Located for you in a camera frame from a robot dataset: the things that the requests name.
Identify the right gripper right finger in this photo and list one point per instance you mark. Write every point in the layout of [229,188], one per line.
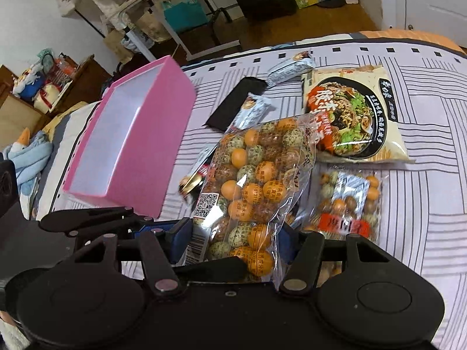
[301,252]

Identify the white snack bar wrapper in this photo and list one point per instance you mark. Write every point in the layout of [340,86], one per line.
[251,112]

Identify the pink storage box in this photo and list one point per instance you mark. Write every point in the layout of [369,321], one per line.
[129,148]

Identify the dark seaweed snack packet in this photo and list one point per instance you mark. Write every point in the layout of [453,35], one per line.
[225,113]

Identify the striped bed sheet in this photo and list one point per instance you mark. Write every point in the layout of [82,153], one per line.
[424,205]

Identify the large bag of mixed nuts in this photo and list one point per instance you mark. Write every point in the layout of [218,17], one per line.
[256,176]

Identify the silver snack bar wrapper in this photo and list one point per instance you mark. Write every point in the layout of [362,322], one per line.
[297,65]

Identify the white door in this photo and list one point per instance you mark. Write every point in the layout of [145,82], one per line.
[443,17]

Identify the small bag of mixed nuts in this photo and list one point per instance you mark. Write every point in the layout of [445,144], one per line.
[340,201]

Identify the instant noodle packet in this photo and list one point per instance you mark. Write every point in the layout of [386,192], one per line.
[355,111]

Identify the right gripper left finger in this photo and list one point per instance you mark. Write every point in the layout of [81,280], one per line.
[161,246]

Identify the teal shopping bag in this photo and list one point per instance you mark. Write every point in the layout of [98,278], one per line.
[184,15]

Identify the black cracker packet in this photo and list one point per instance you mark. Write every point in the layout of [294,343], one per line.
[191,185]

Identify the white metal shelf rack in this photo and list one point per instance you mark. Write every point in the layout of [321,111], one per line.
[138,19]

